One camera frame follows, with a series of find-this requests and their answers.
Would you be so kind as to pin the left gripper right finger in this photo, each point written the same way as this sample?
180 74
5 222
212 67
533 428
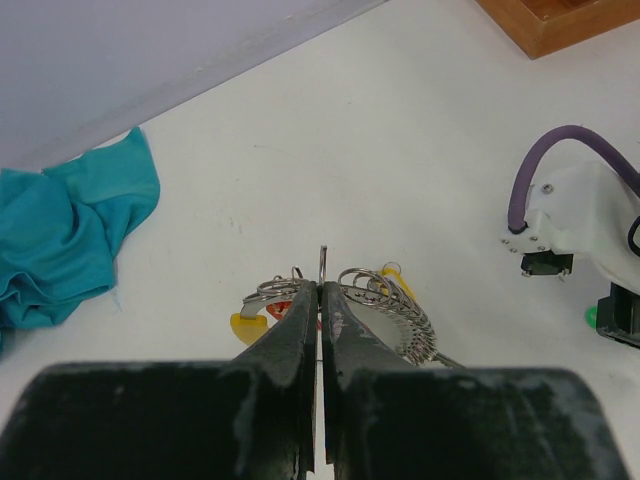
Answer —
388 419

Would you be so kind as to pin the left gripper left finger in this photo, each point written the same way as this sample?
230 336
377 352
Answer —
252 417

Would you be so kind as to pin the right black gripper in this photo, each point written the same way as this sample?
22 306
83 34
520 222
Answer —
617 316

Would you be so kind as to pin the green key tag with key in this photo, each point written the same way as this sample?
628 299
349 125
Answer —
591 317

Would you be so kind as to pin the small red key tag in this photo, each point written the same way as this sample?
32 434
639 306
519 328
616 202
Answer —
278 310

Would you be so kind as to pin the teal cloth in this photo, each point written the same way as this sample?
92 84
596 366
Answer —
62 229

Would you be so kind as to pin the wooden compartment tray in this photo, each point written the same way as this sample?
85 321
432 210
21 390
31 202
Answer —
543 27

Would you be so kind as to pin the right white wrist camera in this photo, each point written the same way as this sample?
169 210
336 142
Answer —
579 212

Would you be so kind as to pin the yellow key tag with ring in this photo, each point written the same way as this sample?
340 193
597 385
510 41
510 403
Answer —
393 271

